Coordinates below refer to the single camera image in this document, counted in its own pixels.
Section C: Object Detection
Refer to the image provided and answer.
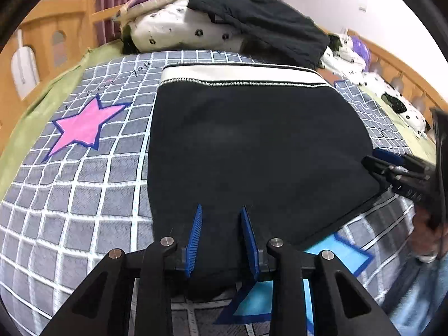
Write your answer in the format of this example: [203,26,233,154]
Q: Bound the black jacket on pillows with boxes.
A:
[188,0,330,69]

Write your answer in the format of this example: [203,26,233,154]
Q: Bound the black pants with white band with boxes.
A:
[147,63,385,300]

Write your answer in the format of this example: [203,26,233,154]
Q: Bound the green bed sheet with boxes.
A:
[1,39,123,197]

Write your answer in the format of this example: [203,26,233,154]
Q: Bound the wooden bed frame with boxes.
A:
[1,0,120,149]

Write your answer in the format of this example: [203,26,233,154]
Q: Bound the purple plush toy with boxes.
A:
[351,36,370,65]

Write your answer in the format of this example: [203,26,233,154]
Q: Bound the white flower print pillow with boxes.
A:
[122,0,248,54]

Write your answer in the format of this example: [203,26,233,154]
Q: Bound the blue sleeve forearm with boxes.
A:
[381,256,447,335]

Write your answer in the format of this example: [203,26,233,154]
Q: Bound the person's right hand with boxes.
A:
[409,204,447,262]

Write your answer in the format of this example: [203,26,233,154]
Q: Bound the white flower print quilt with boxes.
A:
[320,33,426,137]

